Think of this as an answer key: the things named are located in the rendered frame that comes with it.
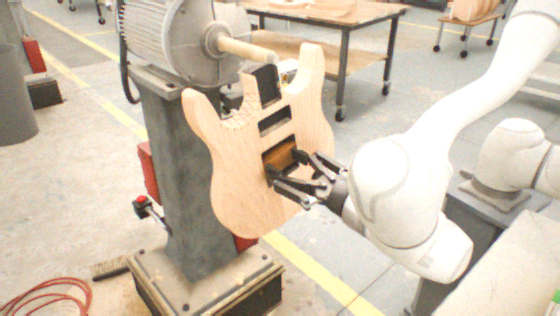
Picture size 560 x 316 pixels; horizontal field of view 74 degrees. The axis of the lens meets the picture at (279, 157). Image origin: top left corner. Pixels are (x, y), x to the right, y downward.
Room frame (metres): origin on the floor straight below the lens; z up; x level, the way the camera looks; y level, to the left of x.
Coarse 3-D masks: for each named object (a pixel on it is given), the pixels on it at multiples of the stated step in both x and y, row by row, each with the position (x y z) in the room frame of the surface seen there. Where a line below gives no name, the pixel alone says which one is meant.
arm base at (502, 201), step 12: (468, 180) 1.12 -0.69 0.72; (468, 192) 1.06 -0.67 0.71; (480, 192) 1.03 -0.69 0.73; (492, 192) 1.00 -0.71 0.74; (504, 192) 0.99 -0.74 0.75; (516, 192) 0.99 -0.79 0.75; (528, 192) 1.04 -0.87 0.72; (492, 204) 0.98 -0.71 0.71; (504, 204) 0.97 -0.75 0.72; (516, 204) 0.99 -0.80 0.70
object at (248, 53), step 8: (224, 40) 0.93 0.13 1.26; (232, 40) 0.91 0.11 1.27; (224, 48) 0.92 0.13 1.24; (232, 48) 0.89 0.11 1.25; (240, 48) 0.87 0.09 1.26; (248, 48) 0.85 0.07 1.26; (256, 48) 0.84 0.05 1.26; (248, 56) 0.85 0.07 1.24; (256, 56) 0.83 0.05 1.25; (264, 56) 0.81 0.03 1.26
